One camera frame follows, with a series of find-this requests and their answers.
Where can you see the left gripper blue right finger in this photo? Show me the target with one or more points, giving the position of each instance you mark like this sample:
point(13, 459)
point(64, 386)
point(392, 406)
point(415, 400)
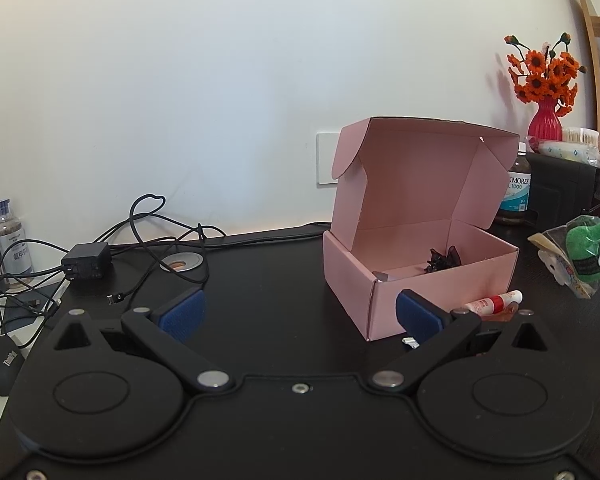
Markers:
point(439, 334)

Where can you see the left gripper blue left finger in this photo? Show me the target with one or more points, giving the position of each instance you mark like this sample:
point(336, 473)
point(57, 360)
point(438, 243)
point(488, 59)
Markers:
point(159, 335)

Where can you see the green frog toy bag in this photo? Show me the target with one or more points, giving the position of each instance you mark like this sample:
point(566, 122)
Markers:
point(570, 253)

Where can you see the white cream tube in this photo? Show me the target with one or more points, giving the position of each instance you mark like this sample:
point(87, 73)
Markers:
point(410, 342)

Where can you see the red white tube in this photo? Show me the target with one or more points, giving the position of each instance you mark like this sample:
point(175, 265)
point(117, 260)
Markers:
point(495, 305)

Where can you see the silver desk grommet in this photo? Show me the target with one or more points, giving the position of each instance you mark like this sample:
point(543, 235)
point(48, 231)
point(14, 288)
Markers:
point(181, 262)

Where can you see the red translucent hand-shaped comb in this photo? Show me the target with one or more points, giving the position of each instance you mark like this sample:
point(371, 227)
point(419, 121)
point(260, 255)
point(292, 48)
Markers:
point(501, 317)

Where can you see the black appliance cabinet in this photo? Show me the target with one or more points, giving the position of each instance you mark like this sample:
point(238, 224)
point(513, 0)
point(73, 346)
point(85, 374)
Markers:
point(561, 191)

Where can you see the clear wrapped packet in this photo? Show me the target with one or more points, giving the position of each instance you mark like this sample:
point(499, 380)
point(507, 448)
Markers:
point(573, 152)

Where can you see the black power adapter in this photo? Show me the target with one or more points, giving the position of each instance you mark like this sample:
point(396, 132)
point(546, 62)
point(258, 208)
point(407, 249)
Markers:
point(86, 262)

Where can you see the brown fish oil bottle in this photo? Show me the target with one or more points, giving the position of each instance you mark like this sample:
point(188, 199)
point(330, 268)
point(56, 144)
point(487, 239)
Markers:
point(515, 203)

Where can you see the cotton swab box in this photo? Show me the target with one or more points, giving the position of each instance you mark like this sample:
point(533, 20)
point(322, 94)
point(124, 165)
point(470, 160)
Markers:
point(580, 135)

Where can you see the pink cardboard box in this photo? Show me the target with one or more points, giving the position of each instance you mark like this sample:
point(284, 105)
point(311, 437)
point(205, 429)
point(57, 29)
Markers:
point(417, 192)

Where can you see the red ribbed vase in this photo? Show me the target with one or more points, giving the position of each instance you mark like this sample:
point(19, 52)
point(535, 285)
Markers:
point(545, 125)

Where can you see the small clear bottle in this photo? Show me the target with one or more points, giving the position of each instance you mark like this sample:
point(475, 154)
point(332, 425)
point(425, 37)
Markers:
point(15, 258)

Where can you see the orange flower bouquet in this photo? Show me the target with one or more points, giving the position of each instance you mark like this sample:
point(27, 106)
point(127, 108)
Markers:
point(546, 76)

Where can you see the white wall socket strip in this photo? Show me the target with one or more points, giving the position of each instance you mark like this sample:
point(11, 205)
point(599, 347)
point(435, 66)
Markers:
point(326, 144)

